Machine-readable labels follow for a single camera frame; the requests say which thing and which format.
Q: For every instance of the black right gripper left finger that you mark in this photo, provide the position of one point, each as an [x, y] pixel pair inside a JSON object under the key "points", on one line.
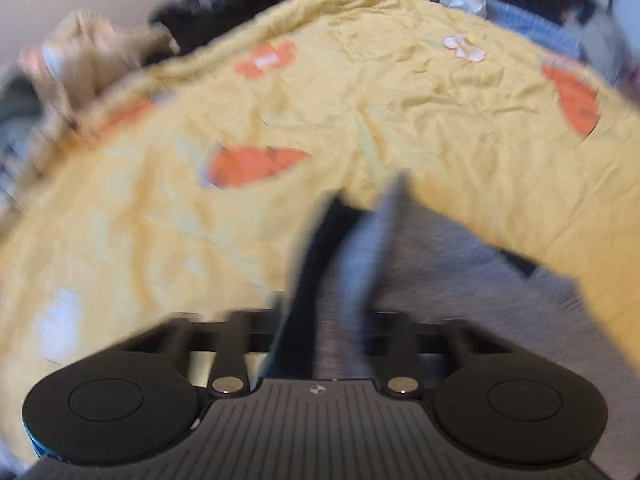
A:
{"points": [[143, 395]]}

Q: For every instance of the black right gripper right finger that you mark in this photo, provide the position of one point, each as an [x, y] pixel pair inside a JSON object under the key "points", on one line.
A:
{"points": [[488, 396]]}

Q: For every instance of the beige crumpled cloth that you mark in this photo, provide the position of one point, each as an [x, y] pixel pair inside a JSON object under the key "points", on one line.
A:
{"points": [[85, 55]]}

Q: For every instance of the yellow patterned quilt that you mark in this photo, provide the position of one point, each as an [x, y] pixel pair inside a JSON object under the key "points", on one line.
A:
{"points": [[202, 182]]}

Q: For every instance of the grey knit sweater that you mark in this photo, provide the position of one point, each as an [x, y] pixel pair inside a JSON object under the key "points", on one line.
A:
{"points": [[401, 256]]}

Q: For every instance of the light blue folded cloth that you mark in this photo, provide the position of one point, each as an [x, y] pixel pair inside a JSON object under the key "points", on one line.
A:
{"points": [[532, 26]]}

